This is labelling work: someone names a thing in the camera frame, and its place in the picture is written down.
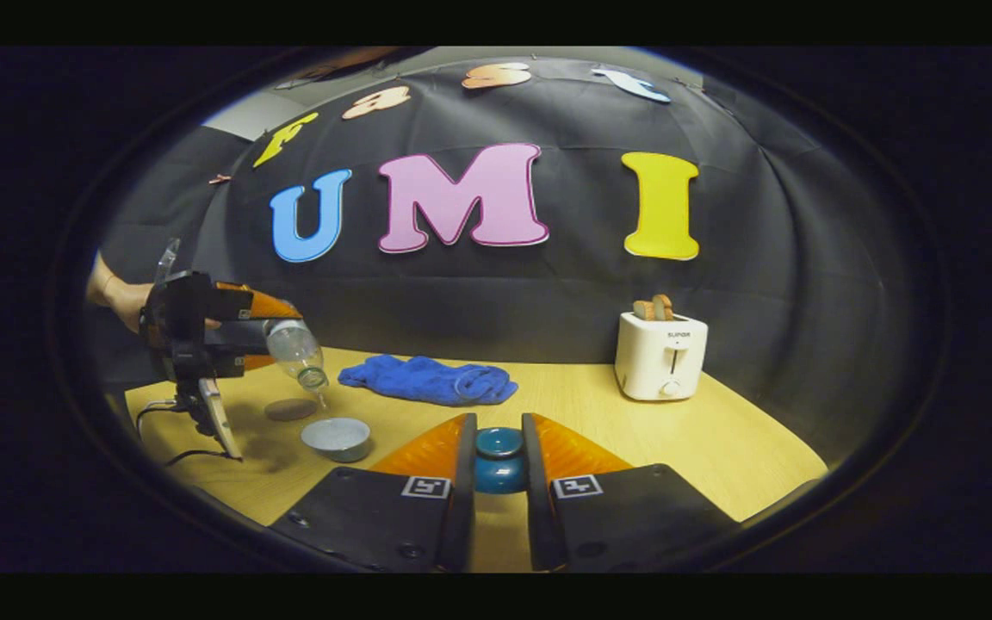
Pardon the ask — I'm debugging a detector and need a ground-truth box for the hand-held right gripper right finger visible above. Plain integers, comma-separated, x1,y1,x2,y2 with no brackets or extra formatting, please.
522,412,742,573

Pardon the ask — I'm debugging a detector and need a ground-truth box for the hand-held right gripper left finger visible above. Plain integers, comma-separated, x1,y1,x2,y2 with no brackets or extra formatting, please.
270,412,479,573

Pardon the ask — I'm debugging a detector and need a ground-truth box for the clear plastic water bottle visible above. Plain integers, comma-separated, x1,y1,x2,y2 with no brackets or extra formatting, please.
263,319,330,393

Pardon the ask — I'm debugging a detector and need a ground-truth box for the blue teacup lid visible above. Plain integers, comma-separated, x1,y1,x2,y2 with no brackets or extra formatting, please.
473,427,529,495

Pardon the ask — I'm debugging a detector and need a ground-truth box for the brown round coaster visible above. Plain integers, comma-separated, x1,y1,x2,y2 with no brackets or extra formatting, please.
264,397,319,422

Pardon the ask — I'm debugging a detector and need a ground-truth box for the white teacup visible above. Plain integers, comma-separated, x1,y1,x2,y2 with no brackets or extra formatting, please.
301,418,372,463

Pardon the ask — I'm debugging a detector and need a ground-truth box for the blue towel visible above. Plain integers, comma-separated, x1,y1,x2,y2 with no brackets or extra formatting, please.
338,354,519,406

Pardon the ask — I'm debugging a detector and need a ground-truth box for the white toaster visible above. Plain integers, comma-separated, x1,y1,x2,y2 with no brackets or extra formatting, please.
614,311,709,402

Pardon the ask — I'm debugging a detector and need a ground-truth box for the black backdrop cloth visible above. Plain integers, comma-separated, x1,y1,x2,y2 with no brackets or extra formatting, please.
87,56,919,466

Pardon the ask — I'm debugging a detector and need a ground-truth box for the black cable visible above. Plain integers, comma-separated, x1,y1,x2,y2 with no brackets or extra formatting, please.
134,399,244,468

